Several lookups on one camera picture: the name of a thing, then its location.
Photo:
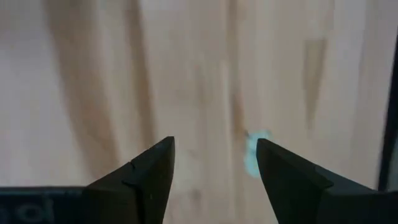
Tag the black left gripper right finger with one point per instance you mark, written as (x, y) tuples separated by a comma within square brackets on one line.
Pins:
[(295, 189)]

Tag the black table edge rail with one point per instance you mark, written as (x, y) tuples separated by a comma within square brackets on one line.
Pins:
[(388, 124)]

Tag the small pale blue wrapper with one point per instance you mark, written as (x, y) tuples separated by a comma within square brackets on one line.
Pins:
[(252, 155)]

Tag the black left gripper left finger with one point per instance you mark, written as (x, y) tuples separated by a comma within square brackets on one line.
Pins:
[(146, 186)]

